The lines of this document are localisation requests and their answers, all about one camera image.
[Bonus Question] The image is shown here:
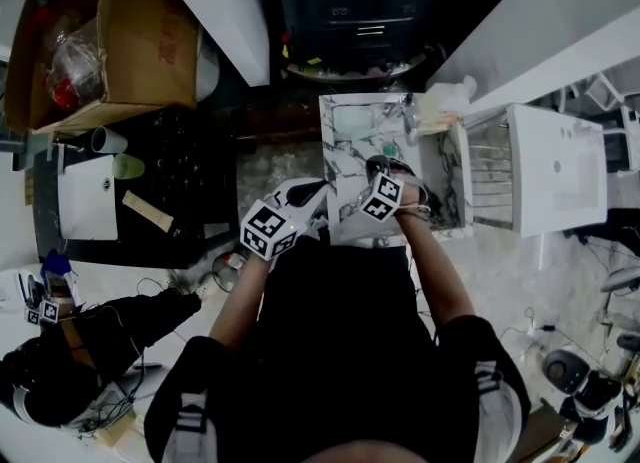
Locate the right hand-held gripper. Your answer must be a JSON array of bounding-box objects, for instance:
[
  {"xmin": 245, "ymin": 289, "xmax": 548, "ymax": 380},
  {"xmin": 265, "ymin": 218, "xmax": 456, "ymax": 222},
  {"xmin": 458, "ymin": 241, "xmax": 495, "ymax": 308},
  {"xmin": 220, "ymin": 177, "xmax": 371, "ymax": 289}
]
[{"xmin": 359, "ymin": 154, "xmax": 429, "ymax": 224}]

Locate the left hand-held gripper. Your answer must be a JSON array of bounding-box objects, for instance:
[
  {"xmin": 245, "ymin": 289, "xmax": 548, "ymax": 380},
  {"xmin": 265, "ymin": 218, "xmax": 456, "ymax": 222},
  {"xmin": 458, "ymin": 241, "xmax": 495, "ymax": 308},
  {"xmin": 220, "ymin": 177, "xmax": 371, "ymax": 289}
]
[{"xmin": 239, "ymin": 177, "xmax": 329, "ymax": 262}]

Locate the person's left forearm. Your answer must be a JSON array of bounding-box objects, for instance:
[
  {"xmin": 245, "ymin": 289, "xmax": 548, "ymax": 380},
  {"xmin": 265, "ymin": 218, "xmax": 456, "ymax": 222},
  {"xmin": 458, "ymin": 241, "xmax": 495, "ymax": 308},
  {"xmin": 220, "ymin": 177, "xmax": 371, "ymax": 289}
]
[{"xmin": 208, "ymin": 253, "xmax": 269, "ymax": 353}]

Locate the person's right forearm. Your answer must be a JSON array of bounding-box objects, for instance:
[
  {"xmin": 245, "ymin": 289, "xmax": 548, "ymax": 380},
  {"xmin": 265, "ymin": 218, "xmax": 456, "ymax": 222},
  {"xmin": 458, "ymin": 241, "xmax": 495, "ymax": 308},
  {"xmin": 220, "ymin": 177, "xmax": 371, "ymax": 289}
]
[{"xmin": 397, "ymin": 210, "xmax": 477, "ymax": 343}]

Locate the white pump soap bottle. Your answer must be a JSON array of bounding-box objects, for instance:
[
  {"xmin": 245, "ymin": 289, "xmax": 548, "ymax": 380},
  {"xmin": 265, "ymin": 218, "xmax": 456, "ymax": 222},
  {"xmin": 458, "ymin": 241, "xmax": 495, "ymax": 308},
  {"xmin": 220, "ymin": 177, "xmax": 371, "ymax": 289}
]
[{"xmin": 424, "ymin": 74, "xmax": 479, "ymax": 125}]

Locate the person's right hand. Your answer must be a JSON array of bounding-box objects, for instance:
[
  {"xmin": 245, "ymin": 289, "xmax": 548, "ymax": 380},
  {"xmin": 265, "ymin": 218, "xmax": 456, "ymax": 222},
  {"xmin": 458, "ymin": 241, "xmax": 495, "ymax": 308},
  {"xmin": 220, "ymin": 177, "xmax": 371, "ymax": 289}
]
[{"xmin": 397, "ymin": 182, "xmax": 427, "ymax": 213}]

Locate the person's left shoe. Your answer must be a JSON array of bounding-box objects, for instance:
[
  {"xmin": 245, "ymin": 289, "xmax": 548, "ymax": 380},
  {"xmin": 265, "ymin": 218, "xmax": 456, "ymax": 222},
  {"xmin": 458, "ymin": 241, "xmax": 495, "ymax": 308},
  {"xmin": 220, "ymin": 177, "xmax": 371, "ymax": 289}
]
[{"xmin": 307, "ymin": 215, "xmax": 332, "ymax": 245}]

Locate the thin wrist band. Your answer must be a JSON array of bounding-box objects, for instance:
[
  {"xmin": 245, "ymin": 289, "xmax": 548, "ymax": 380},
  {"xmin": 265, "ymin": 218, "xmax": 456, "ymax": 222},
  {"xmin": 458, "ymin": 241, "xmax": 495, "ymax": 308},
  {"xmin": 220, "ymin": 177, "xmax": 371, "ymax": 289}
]
[{"xmin": 397, "ymin": 203, "xmax": 433, "ymax": 220}]

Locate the marble sink vanity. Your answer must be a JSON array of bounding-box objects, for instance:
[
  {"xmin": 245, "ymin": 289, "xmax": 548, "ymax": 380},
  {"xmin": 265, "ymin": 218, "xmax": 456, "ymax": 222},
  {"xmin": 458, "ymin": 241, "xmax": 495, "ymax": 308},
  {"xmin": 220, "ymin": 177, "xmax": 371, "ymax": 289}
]
[{"xmin": 318, "ymin": 92, "xmax": 474, "ymax": 248}]

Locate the chrome faucet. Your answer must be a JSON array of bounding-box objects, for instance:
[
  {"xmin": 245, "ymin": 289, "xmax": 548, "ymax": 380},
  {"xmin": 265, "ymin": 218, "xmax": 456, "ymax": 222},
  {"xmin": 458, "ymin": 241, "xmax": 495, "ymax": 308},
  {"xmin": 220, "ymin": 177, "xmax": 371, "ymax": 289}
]
[{"xmin": 397, "ymin": 92, "xmax": 422, "ymax": 148}]

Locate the chrome rack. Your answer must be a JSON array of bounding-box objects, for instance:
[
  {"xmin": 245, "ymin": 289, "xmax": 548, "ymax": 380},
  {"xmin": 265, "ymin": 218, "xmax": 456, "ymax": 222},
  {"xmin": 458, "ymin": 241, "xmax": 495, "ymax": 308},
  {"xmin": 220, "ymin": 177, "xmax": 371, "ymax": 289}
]
[{"xmin": 464, "ymin": 118, "xmax": 517, "ymax": 230}]

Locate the black table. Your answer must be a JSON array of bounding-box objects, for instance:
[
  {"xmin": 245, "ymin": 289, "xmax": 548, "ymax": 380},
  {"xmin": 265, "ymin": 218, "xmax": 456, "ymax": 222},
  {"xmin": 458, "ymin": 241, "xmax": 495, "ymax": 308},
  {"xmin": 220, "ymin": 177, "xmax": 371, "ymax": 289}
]
[{"xmin": 32, "ymin": 105, "xmax": 239, "ymax": 270}]

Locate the round black tray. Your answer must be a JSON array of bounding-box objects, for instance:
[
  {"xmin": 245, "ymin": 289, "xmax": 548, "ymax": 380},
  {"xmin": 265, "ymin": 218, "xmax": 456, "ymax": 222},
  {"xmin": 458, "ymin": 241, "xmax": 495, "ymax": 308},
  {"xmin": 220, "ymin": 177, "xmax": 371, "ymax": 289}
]
[{"xmin": 284, "ymin": 50, "xmax": 427, "ymax": 84}]

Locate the beige wooden board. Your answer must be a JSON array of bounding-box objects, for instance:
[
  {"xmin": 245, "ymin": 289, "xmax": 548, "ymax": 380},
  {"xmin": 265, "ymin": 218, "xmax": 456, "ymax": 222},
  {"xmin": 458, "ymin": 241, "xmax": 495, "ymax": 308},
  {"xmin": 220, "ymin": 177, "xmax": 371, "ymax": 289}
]
[{"xmin": 121, "ymin": 189, "xmax": 176, "ymax": 233}]

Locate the person's black clothing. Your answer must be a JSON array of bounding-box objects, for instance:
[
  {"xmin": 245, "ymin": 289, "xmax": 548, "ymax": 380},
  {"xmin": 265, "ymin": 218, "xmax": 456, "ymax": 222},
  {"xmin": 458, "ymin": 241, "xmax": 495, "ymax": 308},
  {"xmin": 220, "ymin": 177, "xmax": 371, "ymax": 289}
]
[{"xmin": 144, "ymin": 233, "xmax": 532, "ymax": 463}]

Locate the white ceramic sink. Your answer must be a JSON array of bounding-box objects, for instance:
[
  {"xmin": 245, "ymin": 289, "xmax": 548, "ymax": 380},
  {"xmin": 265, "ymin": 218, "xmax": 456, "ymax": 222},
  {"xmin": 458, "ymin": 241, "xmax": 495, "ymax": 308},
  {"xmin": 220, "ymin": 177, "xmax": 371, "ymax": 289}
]
[{"xmin": 505, "ymin": 103, "xmax": 609, "ymax": 239}]

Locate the white round bucket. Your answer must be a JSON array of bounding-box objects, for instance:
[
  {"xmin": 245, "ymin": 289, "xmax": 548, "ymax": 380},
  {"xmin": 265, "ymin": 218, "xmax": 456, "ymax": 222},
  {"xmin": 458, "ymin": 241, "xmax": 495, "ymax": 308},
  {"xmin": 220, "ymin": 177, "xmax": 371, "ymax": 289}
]
[{"xmin": 194, "ymin": 33, "xmax": 222, "ymax": 103}]

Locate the green cup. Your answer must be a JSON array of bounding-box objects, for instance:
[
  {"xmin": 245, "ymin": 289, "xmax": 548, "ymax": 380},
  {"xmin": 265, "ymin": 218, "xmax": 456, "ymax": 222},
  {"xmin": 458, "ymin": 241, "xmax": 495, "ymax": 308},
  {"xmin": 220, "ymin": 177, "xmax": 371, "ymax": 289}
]
[{"xmin": 110, "ymin": 152, "xmax": 147, "ymax": 182}]

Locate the white cup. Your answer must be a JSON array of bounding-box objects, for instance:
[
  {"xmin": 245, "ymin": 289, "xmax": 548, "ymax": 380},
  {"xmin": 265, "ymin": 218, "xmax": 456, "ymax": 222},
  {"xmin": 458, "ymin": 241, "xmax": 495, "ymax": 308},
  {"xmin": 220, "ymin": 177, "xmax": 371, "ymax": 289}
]
[{"xmin": 90, "ymin": 125, "xmax": 130, "ymax": 155}]

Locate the white partition board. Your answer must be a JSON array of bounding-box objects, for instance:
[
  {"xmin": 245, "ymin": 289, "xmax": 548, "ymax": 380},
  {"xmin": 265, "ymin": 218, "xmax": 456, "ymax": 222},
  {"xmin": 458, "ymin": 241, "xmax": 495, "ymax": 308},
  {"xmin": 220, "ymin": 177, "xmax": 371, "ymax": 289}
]
[
  {"xmin": 424, "ymin": 0, "xmax": 640, "ymax": 113},
  {"xmin": 144, "ymin": 0, "xmax": 272, "ymax": 88}
]

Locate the small white inset sink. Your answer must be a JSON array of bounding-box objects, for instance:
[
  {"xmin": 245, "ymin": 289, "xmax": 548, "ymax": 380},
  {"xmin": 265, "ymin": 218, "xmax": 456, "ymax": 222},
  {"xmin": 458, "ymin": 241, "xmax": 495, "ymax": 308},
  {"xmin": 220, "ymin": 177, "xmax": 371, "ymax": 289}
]
[{"xmin": 57, "ymin": 153, "xmax": 120, "ymax": 243}]

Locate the large open cardboard box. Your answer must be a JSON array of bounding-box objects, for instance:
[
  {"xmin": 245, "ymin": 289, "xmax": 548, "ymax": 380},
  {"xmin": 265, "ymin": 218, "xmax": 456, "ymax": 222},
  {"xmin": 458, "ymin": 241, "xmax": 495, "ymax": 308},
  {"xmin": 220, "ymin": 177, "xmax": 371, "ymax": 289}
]
[{"xmin": 4, "ymin": 0, "xmax": 202, "ymax": 135}]

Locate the clear bag with red item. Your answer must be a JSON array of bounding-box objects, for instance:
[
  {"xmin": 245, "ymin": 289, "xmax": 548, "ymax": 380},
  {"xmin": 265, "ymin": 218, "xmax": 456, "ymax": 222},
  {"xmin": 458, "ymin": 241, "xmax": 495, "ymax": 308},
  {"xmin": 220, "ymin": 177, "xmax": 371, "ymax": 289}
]
[{"xmin": 44, "ymin": 33, "xmax": 109, "ymax": 110}]

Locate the black wire waste basket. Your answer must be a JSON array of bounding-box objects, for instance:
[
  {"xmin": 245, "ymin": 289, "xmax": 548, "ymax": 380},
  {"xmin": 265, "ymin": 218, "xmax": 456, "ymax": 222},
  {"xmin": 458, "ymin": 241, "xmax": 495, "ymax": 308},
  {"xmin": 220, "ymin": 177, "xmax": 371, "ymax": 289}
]
[{"xmin": 211, "ymin": 250, "xmax": 249, "ymax": 293}]

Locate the person's right grey shoulder strap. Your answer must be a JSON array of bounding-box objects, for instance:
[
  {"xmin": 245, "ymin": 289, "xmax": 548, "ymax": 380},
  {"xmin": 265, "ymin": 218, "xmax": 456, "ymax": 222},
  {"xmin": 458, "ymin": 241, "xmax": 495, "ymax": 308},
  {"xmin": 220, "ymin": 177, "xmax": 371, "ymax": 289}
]
[{"xmin": 472, "ymin": 360, "xmax": 522, "ymax": 463}]

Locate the person's grey shoulder strap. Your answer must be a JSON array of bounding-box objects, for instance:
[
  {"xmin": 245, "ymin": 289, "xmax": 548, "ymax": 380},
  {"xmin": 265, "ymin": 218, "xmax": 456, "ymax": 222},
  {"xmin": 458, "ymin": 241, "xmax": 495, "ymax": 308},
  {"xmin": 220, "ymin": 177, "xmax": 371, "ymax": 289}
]
[
  {"xmin": 472, "ymin": 360, "xmax": 522, "ymax": 463},
  {"xmin": 162, "ymin": 390, "xmax": 222, "ymax": 463}
]

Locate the white metal chair frame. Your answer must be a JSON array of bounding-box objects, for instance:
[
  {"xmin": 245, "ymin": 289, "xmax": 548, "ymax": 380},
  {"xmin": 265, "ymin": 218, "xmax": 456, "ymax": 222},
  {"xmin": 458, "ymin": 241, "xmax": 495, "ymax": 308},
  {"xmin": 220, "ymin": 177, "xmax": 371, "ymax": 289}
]
[{"xmin": 554, "ymin": 70, "xmax": 640, "ymax": 173}]

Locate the person's left grey shoulder strap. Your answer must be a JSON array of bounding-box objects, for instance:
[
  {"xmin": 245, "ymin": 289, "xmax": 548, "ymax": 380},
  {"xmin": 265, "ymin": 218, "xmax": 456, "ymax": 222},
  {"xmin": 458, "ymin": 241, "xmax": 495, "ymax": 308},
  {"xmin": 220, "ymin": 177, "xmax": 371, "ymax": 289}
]
[{"xmin": 162, "ymin": 390, "xmax": 222, "ymax": 463}]

